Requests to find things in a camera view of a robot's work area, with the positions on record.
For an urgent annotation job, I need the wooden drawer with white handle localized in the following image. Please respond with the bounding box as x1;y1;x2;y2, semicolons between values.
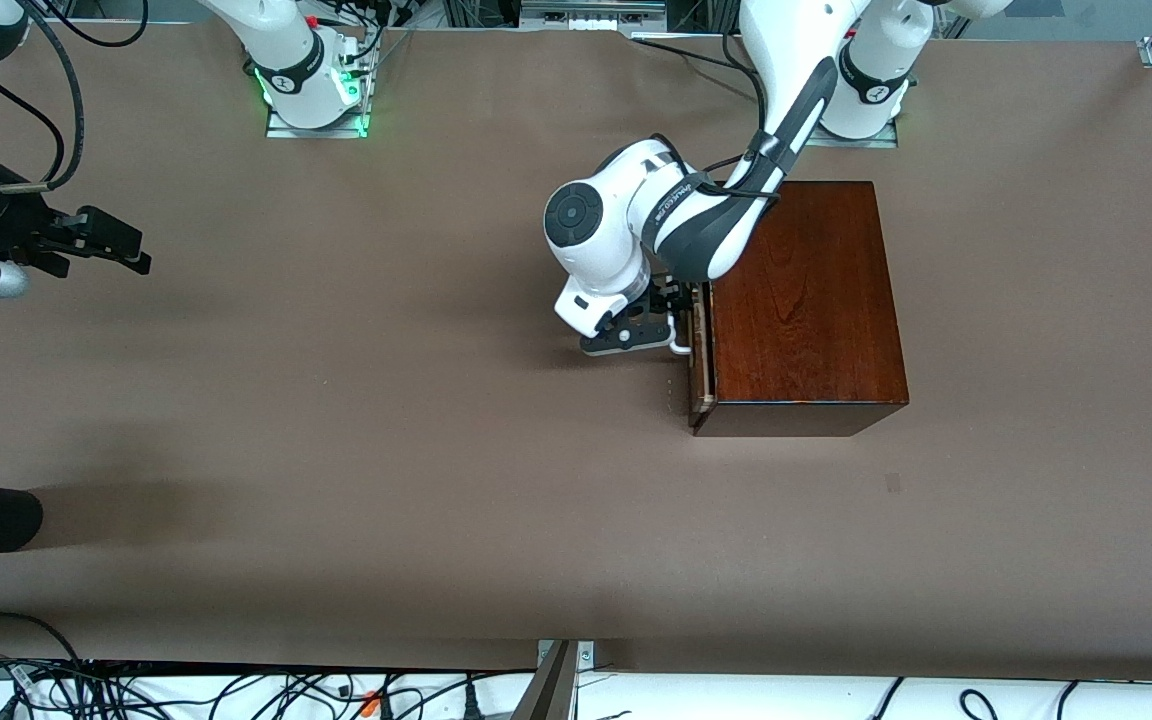
669;283;719;429

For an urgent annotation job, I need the dark brown wooden cabinet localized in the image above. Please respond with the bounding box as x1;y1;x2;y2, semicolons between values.
693;180;911;438

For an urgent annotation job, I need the grey aluminium strut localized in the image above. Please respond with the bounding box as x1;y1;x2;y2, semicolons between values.
511;640;595;720

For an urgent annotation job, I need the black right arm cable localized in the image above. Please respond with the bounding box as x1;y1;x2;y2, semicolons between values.
24;0;89;191

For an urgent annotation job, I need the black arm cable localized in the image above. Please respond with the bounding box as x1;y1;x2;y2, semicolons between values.
651;35;783;201
24;0;89;191

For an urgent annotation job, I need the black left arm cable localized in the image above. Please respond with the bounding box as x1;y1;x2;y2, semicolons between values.
651;35;783;201

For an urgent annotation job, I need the aluminium right arm base plate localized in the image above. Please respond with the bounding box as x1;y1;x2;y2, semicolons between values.
266;30;371;140

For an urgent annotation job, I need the aluminium left arm base plate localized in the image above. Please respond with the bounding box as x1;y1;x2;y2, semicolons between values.
804;120;900;150

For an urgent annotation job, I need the black cable on sheet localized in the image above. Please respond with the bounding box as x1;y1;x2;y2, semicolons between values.
631;33;767;81

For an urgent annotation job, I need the grey equipment rail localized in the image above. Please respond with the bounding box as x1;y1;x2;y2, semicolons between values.
519;0;670;34

